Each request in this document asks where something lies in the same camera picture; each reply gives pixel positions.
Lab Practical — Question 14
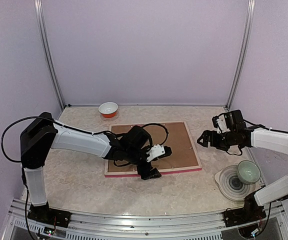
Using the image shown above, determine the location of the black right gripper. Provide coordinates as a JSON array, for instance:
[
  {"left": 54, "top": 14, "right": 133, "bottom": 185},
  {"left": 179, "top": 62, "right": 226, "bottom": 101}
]
[{"left": 197, "top": 129, "right": 237, "bottom": 151}]

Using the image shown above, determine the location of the pink wooden picture frame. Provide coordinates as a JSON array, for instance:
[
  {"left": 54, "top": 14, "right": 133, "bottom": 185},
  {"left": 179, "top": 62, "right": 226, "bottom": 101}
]
[{"left": 104, "top": 121, "right": 202, "bottom": 179}]

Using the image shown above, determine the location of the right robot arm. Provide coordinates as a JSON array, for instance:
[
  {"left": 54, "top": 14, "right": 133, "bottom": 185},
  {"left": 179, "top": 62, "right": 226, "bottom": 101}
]
[{"left": 197, "top": 109, "right": 288, "bottom": 222}]

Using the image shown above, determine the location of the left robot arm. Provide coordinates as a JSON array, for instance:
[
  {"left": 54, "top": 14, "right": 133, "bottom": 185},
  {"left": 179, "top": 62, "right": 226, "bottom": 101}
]
[{"left": 19, "top": 112, "right": 166, "bottom": 223}]

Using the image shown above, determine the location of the white swirl plate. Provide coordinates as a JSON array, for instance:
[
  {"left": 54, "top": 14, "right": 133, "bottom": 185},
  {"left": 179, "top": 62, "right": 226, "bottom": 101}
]
[{"left": 214, "top": 165, "right": 260, "bottom": 203}]

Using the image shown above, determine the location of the green ceramic bowl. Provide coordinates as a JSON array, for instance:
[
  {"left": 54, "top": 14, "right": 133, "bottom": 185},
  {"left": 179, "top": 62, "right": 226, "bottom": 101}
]
[{"left": 237, "top": 160, "right": 261, "bottom": 185}]

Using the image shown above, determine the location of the orange white bowl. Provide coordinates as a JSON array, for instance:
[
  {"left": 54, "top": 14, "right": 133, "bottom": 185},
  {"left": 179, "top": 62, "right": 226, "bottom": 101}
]
[{"left": 98, "top": 102, "right": 119, "bottom": 118}]

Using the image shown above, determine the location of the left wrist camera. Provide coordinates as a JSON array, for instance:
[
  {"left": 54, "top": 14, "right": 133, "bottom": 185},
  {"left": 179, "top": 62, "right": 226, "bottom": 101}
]
[{"left": 146, "top": 144, "right": 172, "bottom": 163}]

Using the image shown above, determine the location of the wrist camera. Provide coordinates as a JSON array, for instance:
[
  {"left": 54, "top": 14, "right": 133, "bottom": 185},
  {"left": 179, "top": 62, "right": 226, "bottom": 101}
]
[
  {"left": 212, "top": 116, "right": 228, "bottom": 134},
  {"left": 146, "top": 144, "right": 172, "bottom": 163}
]

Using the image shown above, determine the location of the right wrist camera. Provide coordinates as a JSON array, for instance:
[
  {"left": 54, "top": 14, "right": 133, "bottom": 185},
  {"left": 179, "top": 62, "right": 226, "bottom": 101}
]
[{"left": 212, "top": 116, "right": 228, "bottom": 134}]

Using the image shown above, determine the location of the aluminium front rail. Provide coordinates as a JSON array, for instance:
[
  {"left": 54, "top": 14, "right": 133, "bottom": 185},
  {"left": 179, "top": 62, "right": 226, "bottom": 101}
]
[{"left": 0, "top": 198, "right": 288, "bottom": 240}]

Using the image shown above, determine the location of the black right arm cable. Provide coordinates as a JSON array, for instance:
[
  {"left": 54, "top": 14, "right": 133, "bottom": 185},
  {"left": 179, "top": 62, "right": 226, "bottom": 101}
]
[{"left": 226, "top": 119, "right": 288, "bottom": 226}]

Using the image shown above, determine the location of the right aluminium corner post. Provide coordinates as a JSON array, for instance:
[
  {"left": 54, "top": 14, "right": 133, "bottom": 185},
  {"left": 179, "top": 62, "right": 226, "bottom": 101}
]
[{"left": 225, "top": 0, "right": 256, "bottom": 110}]

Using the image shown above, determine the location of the aluminium corner post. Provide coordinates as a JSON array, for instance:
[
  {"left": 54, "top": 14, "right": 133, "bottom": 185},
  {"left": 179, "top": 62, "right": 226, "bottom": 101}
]
[
  {"left": 225, "top": 0, "right": 256, "bottom": 110},
  {"left": 34, "top": 0, "right": 66, "bottom": 111}
]

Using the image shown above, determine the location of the left aluminium corner post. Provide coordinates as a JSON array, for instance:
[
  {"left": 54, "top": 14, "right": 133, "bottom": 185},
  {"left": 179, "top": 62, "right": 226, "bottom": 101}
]
[{"left": 34, "top": 0, "right": 66, "bottom": 111}]

